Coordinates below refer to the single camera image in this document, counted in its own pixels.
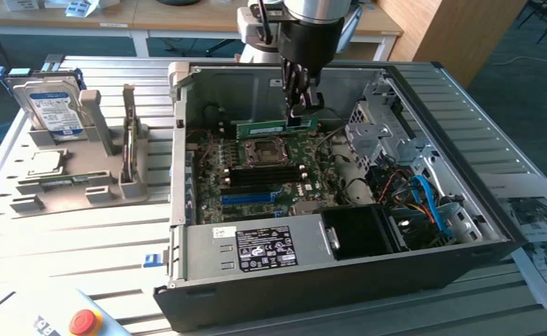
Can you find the blue expansion slot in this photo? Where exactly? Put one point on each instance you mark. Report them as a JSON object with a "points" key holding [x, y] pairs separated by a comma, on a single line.
{"points": [[247, 199]]}

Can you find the hard disk blue label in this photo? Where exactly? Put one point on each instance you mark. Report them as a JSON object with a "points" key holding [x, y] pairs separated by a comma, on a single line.
{"points": [[51, 108]]}

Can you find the graphics card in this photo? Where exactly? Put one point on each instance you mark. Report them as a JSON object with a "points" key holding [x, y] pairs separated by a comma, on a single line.
{"points": [[130, 147]]}

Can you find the green RAM stick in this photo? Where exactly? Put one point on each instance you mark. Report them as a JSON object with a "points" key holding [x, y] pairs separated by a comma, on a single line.
{"points": [[263, 128], [65, 180]]}

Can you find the black RAM slot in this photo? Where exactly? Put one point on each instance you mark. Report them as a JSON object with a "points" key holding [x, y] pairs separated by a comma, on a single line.
{"points": [[265, 182], [263, 178], [262, 169], [263, 174]]}

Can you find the green motherboard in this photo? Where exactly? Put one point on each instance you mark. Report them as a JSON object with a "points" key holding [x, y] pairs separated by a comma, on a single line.
{"points": [[254, 206]]}

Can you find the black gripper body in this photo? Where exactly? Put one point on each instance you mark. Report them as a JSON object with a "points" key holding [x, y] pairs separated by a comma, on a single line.
{"points": [[310, 42]]}

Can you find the wooden desk white frame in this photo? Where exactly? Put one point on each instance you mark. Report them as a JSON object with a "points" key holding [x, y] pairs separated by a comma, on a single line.
{"points": [[185, 17]]}

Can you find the silver CPU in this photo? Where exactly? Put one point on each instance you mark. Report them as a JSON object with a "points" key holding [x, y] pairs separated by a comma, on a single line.
{"points": [[45, 163]]}

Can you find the black expansion slot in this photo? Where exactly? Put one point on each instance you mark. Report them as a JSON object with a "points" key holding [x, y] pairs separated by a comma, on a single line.
{"points": [[245, 190]]}

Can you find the CPU socket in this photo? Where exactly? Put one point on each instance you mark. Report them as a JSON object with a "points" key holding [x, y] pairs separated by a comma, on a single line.
{"points": [[263, 150]]}

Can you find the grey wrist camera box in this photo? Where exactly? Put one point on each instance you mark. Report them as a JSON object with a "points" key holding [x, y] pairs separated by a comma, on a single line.
{"points": [[250, 26]]}

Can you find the black open PC case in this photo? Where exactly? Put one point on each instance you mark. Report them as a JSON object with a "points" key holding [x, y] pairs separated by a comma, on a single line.
{"points": [[329, 301]]}

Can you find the grey parts rack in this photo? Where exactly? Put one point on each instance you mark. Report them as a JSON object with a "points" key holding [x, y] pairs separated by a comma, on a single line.
{"points": [[82, 168]]}

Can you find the silver metal disk bay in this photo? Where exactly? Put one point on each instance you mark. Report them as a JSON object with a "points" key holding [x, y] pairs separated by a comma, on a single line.
{"points": [[375, 136]]}

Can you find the white boxes on desk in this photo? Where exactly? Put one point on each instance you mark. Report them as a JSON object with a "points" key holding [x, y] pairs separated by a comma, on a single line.
{"points": [[77, 7]]}

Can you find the black fan shroud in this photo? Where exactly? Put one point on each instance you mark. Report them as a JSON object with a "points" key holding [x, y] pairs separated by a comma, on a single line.
{"points": [[357, 231]]}

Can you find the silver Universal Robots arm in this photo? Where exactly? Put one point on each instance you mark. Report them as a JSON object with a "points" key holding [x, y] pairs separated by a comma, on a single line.
{"points": [[315, 8]]}

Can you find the red emergency stop button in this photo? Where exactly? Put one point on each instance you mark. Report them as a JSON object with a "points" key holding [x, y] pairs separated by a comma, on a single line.
{"points": [[85, 322]]}

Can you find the hard disk blue caddy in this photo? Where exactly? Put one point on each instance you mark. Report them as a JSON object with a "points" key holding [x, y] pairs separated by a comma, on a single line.
{"points": [[35, 75]]}

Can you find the grey teach pendant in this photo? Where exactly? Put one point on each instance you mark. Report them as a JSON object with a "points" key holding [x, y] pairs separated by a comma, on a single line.
{"points": [[21, 308]]}

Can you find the wooden cabinet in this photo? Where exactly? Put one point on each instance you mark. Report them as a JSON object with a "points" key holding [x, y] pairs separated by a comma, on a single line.
{"points": [[442, 31]]}

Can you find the grey power supply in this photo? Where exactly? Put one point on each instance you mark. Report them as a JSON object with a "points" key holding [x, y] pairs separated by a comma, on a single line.
{"points": [[217, 252]]}

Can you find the blue plastic clip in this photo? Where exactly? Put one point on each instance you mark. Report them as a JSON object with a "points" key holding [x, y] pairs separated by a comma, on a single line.
{"points": [[151, 261]]}

